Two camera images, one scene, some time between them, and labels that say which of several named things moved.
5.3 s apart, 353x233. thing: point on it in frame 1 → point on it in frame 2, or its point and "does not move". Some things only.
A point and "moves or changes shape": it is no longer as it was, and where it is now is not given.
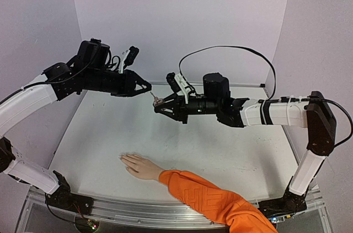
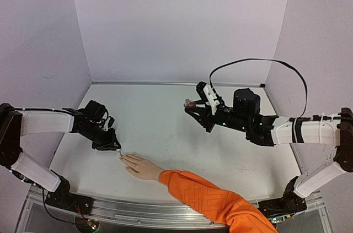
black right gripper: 182,108 → 209,118
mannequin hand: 140,167 does not move
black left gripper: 129,88 → 110,145
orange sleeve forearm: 237,214 does not move
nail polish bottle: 158,102 moves or changes shape
